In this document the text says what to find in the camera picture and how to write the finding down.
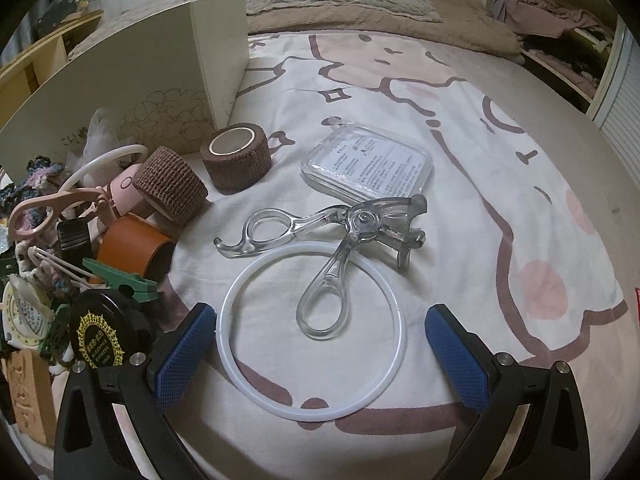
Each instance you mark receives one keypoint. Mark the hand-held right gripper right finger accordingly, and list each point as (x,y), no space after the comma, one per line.
(457,365)

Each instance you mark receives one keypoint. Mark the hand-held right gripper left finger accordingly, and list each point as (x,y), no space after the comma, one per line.
(185,355)

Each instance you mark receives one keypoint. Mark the black round tin gold print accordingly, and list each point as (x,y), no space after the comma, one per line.
(102,332)

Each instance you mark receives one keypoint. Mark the white cardboard box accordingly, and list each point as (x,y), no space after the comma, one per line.
(125,85)

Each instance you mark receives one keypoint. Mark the green clothespin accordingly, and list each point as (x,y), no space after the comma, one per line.
(55,330)
(125,282)

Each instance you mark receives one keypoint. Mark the orange leather cuff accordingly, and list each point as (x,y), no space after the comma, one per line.
(127,245)

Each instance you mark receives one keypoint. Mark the black plastic clip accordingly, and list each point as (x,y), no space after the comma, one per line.
(75,240)

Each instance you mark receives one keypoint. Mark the carved wooden block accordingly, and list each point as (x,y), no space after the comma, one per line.
(30,400)

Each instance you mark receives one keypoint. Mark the round white yellow-rimmed disc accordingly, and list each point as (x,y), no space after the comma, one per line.
(25,317)

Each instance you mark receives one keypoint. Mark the light brown bandage roll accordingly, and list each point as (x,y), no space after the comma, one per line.
(172,185)

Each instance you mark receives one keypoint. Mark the pink round compact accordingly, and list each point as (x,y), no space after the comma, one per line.
(125,192)

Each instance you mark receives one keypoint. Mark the clear eyelash curler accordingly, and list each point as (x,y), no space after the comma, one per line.
(362,220)

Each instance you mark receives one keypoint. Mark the pink eyelash curler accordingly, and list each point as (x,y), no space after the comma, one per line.
(75,197)

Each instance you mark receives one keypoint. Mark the dark brown bandage roll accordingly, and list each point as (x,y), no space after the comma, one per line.
(240,167)

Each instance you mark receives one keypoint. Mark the printed cartoon blanket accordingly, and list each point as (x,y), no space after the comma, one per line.
(450,160)

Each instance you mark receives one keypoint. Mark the white plastic hoop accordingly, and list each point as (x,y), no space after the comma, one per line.
(120,150)

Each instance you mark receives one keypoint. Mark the clear plastic case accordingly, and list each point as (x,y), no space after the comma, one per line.
(370,160)

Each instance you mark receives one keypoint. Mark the multicolour crochet piece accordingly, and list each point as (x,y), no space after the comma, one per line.
(40,175)

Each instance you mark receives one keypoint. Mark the crumpled white plastic bag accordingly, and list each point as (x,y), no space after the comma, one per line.
(102,135)

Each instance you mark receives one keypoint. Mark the white shutter door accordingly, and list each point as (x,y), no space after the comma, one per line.
(625,125)

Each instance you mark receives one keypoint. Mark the cream closet shelf unit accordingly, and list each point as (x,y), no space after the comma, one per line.
(550,67)

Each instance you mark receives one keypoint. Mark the long wooden shelf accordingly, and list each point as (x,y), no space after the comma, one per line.
(45,55)

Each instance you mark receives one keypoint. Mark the dark bag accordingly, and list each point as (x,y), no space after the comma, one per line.
(60,20)

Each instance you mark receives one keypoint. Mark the pile of clothes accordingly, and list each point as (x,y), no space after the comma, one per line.
(545,15)

